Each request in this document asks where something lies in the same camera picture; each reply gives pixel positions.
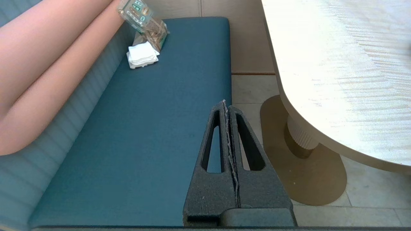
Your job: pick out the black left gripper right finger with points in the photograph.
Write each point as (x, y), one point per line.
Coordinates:
(263, 192)

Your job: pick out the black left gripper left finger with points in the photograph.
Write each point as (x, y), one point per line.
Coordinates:
(208, 195)

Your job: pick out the white folded napkins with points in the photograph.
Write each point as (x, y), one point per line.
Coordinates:
(143, 56)

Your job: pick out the pink bolster cushion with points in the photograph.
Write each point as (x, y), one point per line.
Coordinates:
(48, 106)
(32, 48)

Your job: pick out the clear snack packet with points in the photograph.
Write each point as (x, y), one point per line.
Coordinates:
(144, 22)

